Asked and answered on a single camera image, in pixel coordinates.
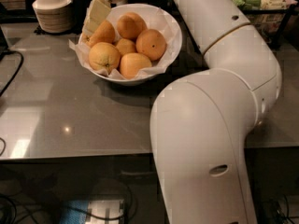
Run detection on black wire rack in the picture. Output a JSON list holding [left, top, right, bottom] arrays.
[[243, 0, 298, 49]]

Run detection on white ceramic bowl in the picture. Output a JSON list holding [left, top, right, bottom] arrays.
[[78, 3, 183, 87]]

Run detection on small orange centre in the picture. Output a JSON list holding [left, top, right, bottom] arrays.
[[115, 38, 136, 56]]

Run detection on blue white box below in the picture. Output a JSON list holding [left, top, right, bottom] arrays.
[[59, 200, 125, 224]]

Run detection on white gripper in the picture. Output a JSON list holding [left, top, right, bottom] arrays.
[[82, 0, 125, 35]]

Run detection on black cup holder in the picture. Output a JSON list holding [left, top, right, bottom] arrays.
[[65, 0, 94, 30]]

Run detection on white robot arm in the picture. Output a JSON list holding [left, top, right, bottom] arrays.
[[150, 0, 282, 224]]

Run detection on green packet in rack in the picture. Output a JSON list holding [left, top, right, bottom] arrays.
[[232, 0, 261, 10]]

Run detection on black cable on left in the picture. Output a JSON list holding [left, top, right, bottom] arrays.
[[0, 49, 25, 98]]

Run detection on stack of paper bowls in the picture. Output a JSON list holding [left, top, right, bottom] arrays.
[[32, 0, 75, 34]]

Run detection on white paper bowl liner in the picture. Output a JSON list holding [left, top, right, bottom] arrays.
[[68, 5, 178, 81]]

